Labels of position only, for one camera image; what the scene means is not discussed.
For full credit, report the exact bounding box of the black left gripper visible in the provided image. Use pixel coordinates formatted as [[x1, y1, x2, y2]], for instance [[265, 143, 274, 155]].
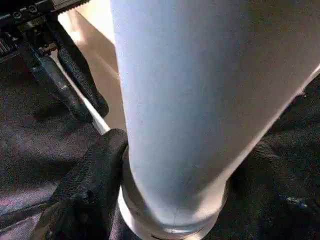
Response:
[[0, 0, 110, 124]]

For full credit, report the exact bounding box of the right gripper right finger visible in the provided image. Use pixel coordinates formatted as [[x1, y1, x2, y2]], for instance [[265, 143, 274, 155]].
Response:
[[209, 141, 320, 240]]

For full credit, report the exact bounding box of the white plastic table leg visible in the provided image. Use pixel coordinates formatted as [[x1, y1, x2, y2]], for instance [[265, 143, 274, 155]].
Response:
[[109, 0, 320, 240]]

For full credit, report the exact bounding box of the black mat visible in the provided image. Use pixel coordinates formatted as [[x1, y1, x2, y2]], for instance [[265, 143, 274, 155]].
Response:
[[0, 49, 320, 240]]

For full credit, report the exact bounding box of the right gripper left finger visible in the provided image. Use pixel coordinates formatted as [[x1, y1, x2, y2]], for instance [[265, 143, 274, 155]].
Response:
[[32, 128, 130, 240]]

